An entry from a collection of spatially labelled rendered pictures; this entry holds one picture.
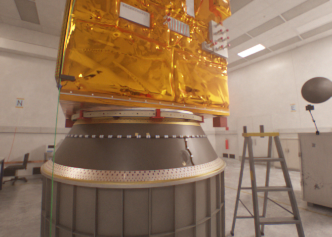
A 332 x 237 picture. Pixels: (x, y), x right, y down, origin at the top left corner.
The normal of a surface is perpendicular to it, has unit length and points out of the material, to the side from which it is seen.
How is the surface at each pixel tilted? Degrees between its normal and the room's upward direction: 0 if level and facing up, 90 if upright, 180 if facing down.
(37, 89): 90
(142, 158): 62
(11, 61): 90
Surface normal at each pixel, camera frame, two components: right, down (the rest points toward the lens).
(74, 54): 0.31, 0.11
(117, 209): 0.03, -0.14
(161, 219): 0.33, -0.13
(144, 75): 0.55, -0.15
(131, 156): 0.08, -0.59
